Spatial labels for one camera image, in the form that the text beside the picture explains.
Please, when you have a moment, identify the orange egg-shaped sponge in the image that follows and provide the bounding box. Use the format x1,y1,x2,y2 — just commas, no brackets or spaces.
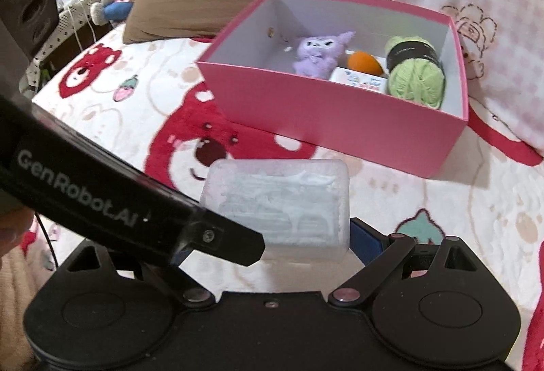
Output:
347,50,384,76

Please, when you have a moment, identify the cluttered bedside table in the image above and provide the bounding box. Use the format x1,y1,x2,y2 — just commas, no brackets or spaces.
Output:
19,0,110,98

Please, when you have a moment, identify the black cable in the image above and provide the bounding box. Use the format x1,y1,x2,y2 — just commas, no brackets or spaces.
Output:
32,210,61,270

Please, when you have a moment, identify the purple plush toy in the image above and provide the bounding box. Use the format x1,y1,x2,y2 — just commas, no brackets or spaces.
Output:
293,31,355,81

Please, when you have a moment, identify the green yarn ball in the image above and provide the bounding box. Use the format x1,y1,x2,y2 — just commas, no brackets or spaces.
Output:
385,36,445,109

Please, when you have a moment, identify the pink cardboard box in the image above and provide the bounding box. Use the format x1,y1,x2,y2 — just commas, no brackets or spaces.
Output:
197,0,469,178

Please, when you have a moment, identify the person's left hand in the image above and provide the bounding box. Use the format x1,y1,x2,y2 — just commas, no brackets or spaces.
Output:
0,207,34,258

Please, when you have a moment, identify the clear plastic floss box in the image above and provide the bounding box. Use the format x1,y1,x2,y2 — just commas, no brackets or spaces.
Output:
200,159,350,263

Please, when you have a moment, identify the red bear print blanket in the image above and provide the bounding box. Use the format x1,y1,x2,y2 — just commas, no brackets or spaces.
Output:
35,28,543,370

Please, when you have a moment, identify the small white printed packet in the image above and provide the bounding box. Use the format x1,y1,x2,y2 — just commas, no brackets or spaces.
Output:
329,67,387,94

